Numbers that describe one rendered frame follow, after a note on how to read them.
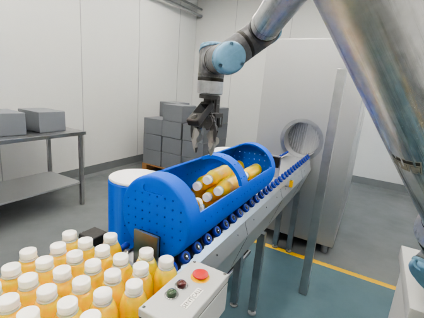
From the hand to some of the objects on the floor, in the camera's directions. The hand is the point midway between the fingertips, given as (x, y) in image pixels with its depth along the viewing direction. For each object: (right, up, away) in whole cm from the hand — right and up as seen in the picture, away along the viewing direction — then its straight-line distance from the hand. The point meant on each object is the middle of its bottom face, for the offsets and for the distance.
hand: (202, 151), depth 106 cm
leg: (+31, -111, +101) cm, 154 cm away
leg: (+19, -109, +108) cm, 154 cm away
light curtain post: (+76, -108, +127) cm, 183 cm away
